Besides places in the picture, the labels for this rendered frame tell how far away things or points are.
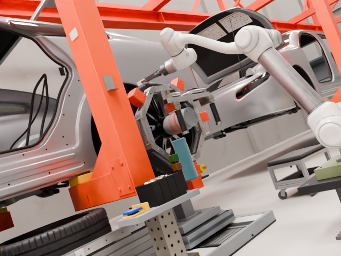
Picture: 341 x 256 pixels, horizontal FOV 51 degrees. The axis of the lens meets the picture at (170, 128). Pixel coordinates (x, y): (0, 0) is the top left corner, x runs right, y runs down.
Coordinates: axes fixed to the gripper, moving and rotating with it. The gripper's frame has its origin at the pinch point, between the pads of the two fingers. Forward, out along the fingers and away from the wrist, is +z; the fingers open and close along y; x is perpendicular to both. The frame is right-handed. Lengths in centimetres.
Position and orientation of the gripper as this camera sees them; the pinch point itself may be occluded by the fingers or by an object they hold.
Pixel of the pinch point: (141, 82)
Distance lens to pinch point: 243.3
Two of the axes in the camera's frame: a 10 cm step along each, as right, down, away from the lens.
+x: -4.5, -8.9, -0.6
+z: -8.5, 4.1, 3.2
